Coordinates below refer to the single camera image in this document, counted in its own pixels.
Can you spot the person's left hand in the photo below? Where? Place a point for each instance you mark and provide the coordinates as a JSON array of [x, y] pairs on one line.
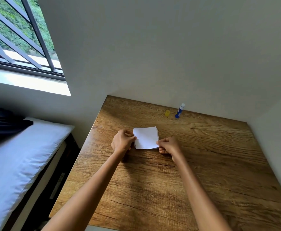
[[121, 141]]

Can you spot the yellow glue stick cap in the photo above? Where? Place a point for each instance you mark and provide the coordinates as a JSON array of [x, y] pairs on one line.
[[167, 113]]

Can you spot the white paper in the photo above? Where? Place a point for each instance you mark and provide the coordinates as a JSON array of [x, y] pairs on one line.
[[146, 138]]

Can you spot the blue glue stick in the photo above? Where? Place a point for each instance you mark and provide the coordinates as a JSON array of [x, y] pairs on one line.
[[179, 111]]

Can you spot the person's left thumb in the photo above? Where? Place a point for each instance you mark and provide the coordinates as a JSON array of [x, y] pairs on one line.
[[131, 139]]

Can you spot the person's right forearm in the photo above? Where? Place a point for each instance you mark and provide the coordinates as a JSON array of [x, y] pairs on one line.
[[198, 194]]

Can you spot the wooden table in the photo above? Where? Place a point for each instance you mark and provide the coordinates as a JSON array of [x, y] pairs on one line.
[[179, 170]]

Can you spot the white mattress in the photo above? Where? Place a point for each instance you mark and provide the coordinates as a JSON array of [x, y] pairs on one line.
[[18, 161]]

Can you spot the window with metal grille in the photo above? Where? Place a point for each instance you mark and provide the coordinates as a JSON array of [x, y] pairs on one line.
[[18, 33]]

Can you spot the person's right thumb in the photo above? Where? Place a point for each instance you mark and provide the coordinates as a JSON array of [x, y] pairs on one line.
[[162, 141]]

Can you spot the person's right hand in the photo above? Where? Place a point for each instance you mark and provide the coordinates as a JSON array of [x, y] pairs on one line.
[[171, 144]]

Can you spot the dark bed frame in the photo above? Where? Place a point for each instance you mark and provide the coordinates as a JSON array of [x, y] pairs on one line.
[[46, 187]]

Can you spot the person's left forearm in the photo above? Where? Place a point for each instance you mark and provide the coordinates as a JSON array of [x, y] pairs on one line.
[[88, 192]]

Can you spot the dark cloth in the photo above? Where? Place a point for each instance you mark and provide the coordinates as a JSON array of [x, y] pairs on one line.
[[1, 127]]

